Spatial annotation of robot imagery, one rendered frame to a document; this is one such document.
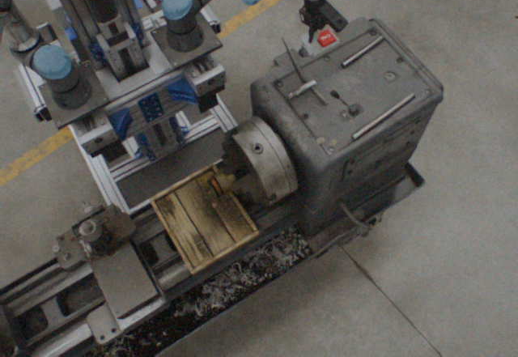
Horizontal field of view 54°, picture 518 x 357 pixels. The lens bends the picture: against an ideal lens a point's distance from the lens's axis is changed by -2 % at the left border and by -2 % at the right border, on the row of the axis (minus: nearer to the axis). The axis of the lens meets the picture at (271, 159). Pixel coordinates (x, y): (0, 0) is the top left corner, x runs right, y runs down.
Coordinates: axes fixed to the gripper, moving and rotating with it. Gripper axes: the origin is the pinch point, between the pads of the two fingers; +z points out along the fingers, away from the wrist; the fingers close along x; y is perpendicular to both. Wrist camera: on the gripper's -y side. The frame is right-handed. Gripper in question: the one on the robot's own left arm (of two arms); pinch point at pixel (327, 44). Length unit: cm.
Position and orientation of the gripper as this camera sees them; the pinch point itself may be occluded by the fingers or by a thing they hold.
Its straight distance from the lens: 177.6
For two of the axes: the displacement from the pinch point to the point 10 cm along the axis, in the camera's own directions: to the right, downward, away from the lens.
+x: -7.4, 6.3, -2.4
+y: -6.4, -5.4, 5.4
